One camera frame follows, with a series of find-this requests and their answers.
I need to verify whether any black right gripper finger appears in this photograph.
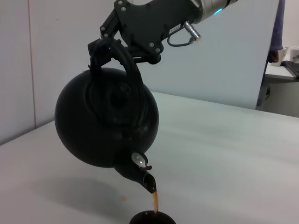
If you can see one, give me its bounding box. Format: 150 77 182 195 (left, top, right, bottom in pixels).
109 44 163 66
87 10 122 69

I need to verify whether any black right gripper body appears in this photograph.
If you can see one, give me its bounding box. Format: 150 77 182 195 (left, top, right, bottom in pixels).
114 0 204 65

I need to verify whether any black round teapot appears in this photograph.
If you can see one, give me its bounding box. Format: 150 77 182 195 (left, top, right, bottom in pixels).
54 38 160 196

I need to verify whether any small black teacup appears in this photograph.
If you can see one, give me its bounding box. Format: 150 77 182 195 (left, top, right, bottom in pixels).
129 210 176 224

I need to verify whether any brown tea liquid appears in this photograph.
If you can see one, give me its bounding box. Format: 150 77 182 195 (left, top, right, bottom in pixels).
151 189 160 214

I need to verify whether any person in purple shirt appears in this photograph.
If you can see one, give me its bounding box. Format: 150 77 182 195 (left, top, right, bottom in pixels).
268 0 287 52

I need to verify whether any grey office desk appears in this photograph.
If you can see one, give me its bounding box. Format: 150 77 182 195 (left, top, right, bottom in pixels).
256 63 299 118

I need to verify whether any black keyboard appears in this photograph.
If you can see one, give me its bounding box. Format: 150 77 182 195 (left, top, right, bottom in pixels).
281 61 299 78

